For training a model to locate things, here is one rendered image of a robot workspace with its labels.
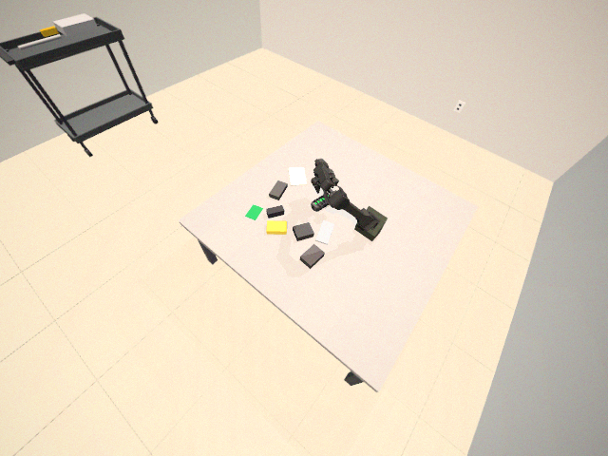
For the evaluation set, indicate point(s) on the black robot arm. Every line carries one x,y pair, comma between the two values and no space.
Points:
339,200

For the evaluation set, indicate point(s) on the flat green rectangular card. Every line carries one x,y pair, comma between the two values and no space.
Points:
254,212

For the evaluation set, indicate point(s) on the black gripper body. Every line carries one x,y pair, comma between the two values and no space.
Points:
315,181

